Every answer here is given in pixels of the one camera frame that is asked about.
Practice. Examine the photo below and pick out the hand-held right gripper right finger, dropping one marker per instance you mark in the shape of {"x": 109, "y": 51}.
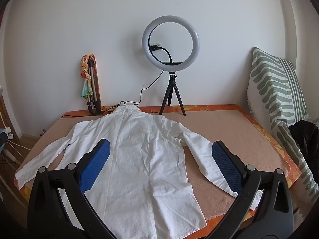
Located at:
{"x": 226, "y": 166}

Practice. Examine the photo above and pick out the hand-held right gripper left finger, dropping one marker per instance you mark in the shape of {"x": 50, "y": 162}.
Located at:
{"x": 96, "y": 164}

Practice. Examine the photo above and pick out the white shirt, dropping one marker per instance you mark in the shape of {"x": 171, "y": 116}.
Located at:
{"x": 149, "y": 154}

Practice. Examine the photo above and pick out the orange floral bed sheet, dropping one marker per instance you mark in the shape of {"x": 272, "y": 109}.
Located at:
{"x": 199, "y": 108}

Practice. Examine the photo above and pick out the green white striped cushion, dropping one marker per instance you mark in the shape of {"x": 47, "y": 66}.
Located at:
{"x": 296, "y": 159}
{"x": 271, "y": 84}

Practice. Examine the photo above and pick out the black cloth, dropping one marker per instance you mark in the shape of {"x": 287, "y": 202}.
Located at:
{"x": 305, "y": 139}

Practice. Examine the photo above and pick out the folded silver tripod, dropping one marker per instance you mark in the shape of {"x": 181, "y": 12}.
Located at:
{"x": 92, "y": 79}

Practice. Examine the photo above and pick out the orange patterned scarf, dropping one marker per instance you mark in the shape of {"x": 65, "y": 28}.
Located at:
{"x": 85, "y": 77}

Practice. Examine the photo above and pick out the white power strip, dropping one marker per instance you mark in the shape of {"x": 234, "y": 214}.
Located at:
{"x": 8, "y": 132}

